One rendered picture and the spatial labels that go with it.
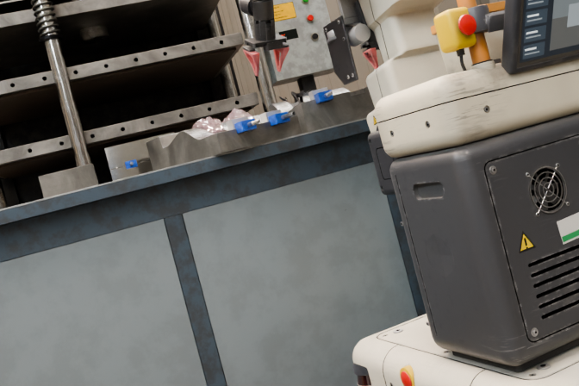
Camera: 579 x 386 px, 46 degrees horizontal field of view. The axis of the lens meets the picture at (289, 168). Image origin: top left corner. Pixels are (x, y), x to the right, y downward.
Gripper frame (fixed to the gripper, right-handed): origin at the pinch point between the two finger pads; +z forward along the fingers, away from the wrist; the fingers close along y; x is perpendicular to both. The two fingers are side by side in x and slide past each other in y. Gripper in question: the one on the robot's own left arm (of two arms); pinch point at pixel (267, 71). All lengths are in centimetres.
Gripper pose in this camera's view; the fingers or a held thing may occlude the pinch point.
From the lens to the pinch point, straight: 193.0
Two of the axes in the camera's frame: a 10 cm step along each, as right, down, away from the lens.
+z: 0.6, 9.1, 4.1
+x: 4.7, 3.4, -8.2
